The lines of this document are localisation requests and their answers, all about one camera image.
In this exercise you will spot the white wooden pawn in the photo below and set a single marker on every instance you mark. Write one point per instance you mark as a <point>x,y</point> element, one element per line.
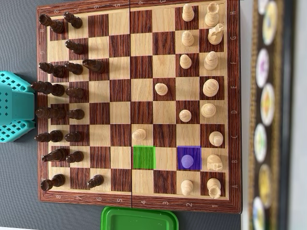
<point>187,38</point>
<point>185,115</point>
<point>187,161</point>
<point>161,89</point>
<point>187,187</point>
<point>185,61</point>
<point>139,134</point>
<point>188,13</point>

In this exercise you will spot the teal printed robot arm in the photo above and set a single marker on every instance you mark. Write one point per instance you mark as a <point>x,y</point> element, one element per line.
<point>16,105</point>

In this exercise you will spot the wooden folding chess board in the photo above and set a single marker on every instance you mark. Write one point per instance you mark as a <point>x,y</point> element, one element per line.
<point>141,72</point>

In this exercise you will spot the white wooden queen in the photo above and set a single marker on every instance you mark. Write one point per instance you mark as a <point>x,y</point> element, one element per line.
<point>208,110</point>

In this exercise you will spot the white wooden bishop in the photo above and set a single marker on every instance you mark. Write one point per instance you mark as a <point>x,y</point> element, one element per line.
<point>211,61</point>
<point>216,139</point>

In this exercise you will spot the dark wooden knight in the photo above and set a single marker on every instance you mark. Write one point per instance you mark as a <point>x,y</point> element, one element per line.
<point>94,65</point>
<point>57,155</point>

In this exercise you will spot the white wooden knight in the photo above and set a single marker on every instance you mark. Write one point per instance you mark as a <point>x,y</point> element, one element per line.
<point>215,34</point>
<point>214,163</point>

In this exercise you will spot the dark wooden pawn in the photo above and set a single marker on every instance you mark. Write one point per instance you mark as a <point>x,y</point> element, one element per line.
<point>75,114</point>
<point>74,21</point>
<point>74,47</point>
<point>74,68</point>
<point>74,93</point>
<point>73,137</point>
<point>95,181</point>
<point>74,157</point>

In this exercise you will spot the white wooden rook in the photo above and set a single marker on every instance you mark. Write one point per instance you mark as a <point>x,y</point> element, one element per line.
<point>214,188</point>
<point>212,15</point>

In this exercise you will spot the dark wooden queen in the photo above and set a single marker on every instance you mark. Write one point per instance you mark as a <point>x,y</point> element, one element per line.
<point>50,113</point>

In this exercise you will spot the green plastic lid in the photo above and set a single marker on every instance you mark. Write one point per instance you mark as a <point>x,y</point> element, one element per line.
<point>139,219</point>

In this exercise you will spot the dark wooden bishop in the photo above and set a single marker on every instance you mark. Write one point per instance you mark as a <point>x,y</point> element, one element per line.
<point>49,137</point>
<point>54,70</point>

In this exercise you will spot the dark wooden king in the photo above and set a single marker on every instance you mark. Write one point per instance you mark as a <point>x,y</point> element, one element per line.
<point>49,88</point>

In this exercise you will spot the dark wooden rook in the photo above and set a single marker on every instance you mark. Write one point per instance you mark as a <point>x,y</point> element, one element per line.
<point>54,25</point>
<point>53,182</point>

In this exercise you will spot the black gold medallion board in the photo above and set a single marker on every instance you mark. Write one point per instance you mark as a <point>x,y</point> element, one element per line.
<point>278,119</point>

